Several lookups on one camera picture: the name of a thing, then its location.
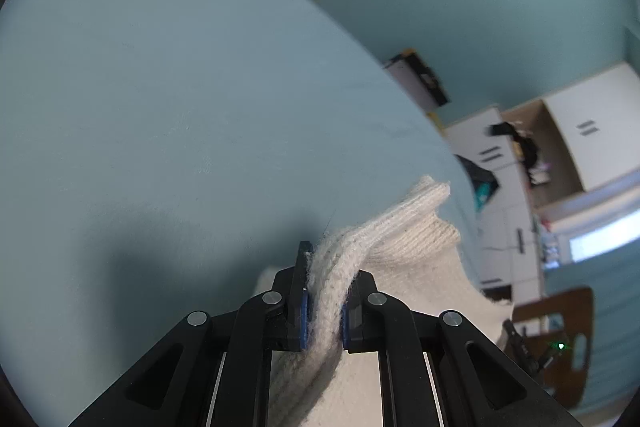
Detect light blue knit sweater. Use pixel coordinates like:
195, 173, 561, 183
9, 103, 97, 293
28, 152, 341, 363
268, 170, 512, 426

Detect teal bed sheet mattress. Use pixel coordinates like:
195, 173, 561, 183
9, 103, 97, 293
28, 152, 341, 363
1, 0, 475, 426

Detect black box by wall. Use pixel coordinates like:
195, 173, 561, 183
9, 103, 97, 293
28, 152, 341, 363
384, 49, 450, 114

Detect black clothes on dresser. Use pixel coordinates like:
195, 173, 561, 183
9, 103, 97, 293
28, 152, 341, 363
486, 121, 539, 170

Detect white cabinet dresser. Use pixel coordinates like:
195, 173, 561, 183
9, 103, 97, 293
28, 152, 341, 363
445, 62, 639, 299

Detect wooden chair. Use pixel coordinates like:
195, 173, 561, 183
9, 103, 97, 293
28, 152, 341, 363
512, 286, 594, 410

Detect black and teal bag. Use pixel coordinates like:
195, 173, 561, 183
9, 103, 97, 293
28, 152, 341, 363
457, 155, 500, 212

